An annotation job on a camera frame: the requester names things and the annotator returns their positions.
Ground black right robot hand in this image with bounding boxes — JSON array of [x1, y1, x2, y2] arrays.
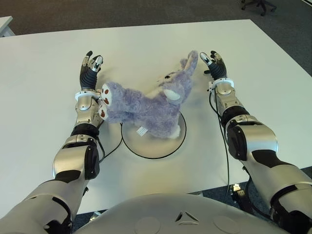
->
[[199, 50, 229, 81]]

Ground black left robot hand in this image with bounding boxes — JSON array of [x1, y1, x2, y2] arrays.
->
[[79, 50, 104, 91]]

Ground purple plush bunny doll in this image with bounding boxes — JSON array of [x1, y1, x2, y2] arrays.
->
[[98, 50, 198, 140]]

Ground white plate black rim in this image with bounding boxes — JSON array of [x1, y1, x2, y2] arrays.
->
[[121, 113, 187, 159]]

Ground black office chair base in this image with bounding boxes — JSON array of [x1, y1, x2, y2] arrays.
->
[[241, 0, 277, 17]]

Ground grey side table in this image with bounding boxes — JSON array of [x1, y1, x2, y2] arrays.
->
[[0, 16, 15, 38]]

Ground silver robot torso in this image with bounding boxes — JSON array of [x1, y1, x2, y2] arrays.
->
[[73, 194, 278, 234]]

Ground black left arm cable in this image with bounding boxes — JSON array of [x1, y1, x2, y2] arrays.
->
[[97, 123, 124, 163]]

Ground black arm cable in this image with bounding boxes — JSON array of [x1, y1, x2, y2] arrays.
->
[[208, 89, 231, 203], [97, 123, 124, 163]]

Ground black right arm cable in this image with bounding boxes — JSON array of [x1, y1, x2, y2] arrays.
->
[[208, 89, 231, 203]]

